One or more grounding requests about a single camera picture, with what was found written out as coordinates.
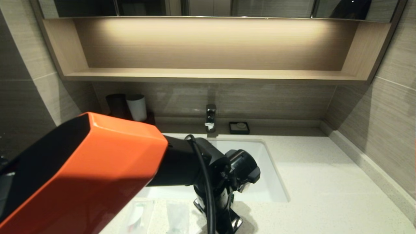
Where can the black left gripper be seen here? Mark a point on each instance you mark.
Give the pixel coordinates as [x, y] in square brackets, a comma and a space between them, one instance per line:
[221, 208]

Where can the grey cup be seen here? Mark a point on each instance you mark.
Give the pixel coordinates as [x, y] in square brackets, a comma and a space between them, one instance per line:
[137, 109]

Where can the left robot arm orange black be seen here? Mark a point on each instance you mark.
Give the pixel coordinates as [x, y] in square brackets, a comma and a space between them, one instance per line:
[97, 169]

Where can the black amenity tray with drawer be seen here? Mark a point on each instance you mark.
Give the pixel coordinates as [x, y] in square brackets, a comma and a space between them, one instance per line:
[150, 118]

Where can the clear packet with green item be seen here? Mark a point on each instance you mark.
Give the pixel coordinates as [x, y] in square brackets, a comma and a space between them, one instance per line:
[178, 217]

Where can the white sink basin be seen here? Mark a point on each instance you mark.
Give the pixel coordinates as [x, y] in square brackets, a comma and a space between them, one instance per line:
[269, 182]

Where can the black soap dish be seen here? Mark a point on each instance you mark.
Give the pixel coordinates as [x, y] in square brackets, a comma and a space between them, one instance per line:
[232, 130]

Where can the round white soap bar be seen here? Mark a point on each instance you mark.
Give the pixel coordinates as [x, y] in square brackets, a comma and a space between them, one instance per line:
[241, 125]

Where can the chrome faucet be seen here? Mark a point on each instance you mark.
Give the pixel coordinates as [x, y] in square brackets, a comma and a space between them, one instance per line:
[210, 117]

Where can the black cup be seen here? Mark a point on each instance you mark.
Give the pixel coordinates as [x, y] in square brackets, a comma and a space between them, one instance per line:
[116, 105]

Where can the mirror cabinet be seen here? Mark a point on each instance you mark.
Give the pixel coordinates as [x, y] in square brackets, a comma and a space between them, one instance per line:
[260, 8]

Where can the wooden wall shelf niche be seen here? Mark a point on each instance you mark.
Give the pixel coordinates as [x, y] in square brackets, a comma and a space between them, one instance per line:
[208, 74]

